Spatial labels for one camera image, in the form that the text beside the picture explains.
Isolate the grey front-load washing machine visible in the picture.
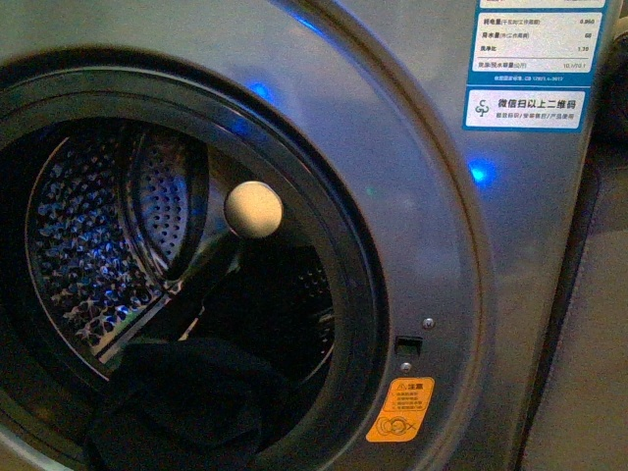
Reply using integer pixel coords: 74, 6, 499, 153
1, 1, 622, 470

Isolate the black rubber door gasket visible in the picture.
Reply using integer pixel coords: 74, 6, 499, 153
1, 45, 387, 470

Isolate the orange warning sticker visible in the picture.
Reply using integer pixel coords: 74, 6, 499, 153
366, 377, 435, 443

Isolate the dark navy garment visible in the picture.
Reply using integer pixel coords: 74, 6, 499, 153
83, 338, 317, 470

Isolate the steel perforated washer drum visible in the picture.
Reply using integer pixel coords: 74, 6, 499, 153
24, 119, 334, 383

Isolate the blue white energy label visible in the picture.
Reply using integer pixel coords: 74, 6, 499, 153
462, 1, 611, 132

